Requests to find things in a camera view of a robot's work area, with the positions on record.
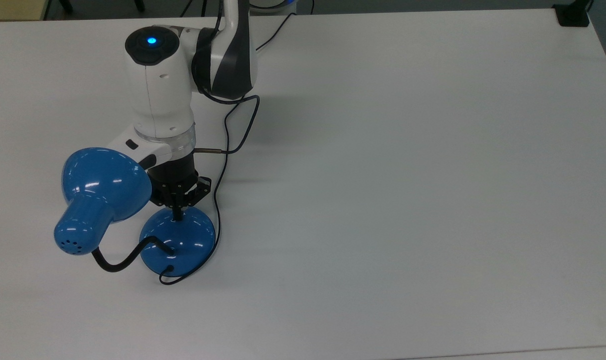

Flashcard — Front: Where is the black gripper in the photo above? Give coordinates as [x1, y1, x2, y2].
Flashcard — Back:
[147, 155, 213, 221]

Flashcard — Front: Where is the blue gooseneck desk lamp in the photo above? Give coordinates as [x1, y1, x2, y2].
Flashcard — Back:
[54, 146, 217, 277]

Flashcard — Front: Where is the black table clamp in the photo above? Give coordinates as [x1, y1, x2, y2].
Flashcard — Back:
[553, 0, 592, 27]

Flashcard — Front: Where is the black lamp power cord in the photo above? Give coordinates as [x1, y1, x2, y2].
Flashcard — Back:
[159, 11, 298, 286]

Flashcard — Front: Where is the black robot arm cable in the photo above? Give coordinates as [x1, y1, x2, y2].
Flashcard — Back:
[193, 85, 261, 156]

